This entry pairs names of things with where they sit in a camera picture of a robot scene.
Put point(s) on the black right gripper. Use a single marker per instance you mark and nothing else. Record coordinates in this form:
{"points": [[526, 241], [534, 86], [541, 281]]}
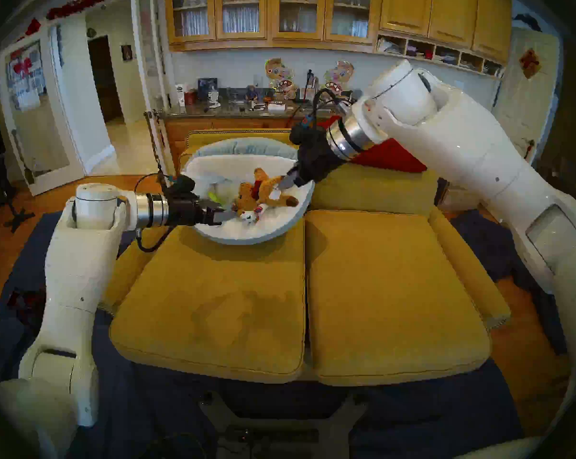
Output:
{"points": [[319, 159]]}

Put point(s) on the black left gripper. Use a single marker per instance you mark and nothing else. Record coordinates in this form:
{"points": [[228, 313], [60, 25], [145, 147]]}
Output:
{"points": [[190, 212]]}

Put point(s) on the green cactus plush toy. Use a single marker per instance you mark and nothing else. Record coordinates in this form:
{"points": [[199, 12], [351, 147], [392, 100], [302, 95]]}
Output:
{"points": [[213, 197]]}

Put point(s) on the brown reindeer plush toy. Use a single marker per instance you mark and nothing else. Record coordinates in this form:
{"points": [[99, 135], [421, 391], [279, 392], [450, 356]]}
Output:
{"points": [[264, 192]]}

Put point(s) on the white fluffy plush toy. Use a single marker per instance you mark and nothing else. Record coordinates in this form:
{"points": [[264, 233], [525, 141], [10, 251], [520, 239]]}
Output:
{"points": [[249, 216]]}

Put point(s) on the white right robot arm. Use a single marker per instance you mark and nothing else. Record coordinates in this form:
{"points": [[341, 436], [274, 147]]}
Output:
{"points": [[469, 142]]}

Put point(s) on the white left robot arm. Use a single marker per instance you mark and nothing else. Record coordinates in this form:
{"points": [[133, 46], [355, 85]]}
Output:
{"points": [[77, 271]]}

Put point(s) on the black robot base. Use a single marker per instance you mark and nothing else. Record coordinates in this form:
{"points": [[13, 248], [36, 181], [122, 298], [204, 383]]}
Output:
{"points": [[221, 420]]}

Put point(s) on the white and blue dog bed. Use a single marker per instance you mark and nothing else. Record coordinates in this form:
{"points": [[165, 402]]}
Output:
{"points": [[249, 231]]}

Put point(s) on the yellow back cushion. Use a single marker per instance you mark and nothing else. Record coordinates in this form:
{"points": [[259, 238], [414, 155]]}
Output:
{"points": [[374, 190]]}

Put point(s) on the granite counter with wood base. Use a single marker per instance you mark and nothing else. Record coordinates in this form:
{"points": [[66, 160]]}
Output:
{"points": [[206, 125]]}

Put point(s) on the chrome faucet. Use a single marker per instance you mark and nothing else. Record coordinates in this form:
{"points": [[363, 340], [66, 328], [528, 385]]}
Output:
{"points": [[315, 87]]}

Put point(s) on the red blanket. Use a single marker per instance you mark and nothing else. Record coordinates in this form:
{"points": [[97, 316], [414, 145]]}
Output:
{"points": [[393, 157]]}

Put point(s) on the white lotion bottle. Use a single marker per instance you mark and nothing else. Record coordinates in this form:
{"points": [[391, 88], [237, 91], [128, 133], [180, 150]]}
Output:
{"points": [[181, 97]]}

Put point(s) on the dark blue box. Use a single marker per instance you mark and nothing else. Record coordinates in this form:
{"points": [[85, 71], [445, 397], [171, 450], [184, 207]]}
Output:
{"points": [[207, 87]]}

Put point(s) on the yellow sofa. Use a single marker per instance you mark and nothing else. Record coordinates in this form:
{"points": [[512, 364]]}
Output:
{"points": [[388, 295]]}

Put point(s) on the dark upholstered chair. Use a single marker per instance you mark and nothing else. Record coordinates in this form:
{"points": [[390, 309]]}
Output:
{"points": [[441, 190]]}

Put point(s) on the white glass french door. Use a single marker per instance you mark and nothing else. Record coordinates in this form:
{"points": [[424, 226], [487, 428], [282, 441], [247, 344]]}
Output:
{"points": [[142, 56], [58, 183]]}

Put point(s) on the wooden drawer cabinet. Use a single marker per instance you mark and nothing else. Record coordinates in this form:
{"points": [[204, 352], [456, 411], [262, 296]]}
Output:
{"points": [[460, 197]]}

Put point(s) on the small framed hall picture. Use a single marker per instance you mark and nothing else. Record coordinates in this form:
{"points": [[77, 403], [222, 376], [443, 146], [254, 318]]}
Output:
{"points": [[126, 52]]}

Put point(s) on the long hanging shoehorn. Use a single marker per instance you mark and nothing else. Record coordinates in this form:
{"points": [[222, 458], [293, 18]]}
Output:
{"points": [[28, 176]]}

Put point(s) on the blue floor cloth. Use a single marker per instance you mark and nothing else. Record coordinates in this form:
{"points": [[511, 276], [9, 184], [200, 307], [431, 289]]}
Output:
{"points": [[149, 405]]}

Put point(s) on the dark blue blanket heap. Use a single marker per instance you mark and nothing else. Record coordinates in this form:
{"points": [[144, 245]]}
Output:
{"points": [[488, 243]]}

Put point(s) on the red knot door decoration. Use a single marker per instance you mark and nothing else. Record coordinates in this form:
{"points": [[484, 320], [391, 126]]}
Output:
{"points": [[24, 67]]}

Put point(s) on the white panel door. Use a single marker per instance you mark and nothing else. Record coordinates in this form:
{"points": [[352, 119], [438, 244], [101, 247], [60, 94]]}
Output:
{"points": [[522, 104]]}

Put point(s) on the red tinsel garland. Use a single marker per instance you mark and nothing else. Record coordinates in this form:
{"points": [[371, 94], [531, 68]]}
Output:
{"points": [[87, 0]]}

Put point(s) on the red diamond door ornament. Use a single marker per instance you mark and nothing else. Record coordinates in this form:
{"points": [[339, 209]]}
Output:
{"points": [[530, 62]]}

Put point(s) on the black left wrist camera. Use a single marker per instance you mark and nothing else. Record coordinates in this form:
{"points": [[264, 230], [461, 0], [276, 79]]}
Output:
{"points": [[181, 184]]}

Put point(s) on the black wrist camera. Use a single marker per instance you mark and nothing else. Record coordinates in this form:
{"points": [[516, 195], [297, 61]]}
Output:
{"points": [[303, 132], [181, 184]]}

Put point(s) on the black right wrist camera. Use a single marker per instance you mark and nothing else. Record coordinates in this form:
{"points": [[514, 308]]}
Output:
{"points": [[303, 132]]}

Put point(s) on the cartoon child wall decoration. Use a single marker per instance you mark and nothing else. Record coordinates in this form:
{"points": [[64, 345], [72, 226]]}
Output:
{"points": [[338, 73], [279, 75]]}

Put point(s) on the wooden wall cabinets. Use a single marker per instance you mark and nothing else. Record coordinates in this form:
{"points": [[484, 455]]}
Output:
{"points": [[407, 8]]}

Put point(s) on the red paper wall decoration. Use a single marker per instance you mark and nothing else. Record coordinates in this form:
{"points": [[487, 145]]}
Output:
{"points": [[33, 27]]}

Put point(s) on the black wall decoration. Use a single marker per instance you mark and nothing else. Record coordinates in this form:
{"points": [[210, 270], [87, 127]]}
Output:
{"points": [[527, 19]]}

